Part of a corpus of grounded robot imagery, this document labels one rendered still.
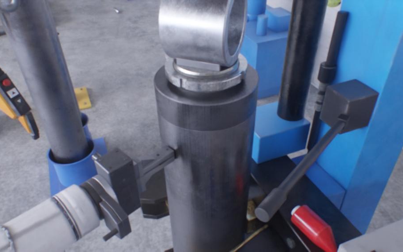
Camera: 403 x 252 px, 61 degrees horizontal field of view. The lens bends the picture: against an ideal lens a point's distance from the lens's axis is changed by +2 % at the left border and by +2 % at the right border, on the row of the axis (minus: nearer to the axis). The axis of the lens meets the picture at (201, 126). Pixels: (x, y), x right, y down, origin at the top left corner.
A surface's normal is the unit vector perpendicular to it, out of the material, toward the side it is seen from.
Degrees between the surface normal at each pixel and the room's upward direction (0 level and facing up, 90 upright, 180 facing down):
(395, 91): 90
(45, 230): 42
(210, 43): 98
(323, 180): 0
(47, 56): 90
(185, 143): 90
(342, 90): 0
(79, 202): 30
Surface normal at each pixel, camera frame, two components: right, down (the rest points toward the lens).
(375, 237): -0.02, -0.80
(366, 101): 0.39, 0.55
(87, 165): 0.83, 0.32
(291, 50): -0.75, 0.41
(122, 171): 0.70, 0.42
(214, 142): 0.10, 0.59
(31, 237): 0.43, -0.35
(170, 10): -0.32, 0.07
